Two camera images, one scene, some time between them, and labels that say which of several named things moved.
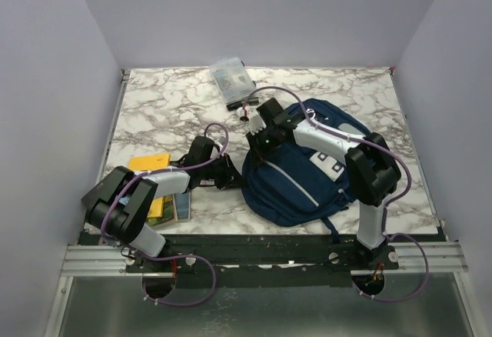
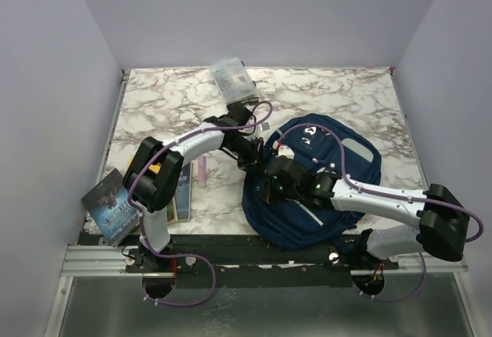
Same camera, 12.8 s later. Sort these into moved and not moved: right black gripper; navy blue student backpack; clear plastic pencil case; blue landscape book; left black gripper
Moved: right black gripper; left black gripper; navy blue student backpack
Not moved: blue landscape book; clear plastic pencil case
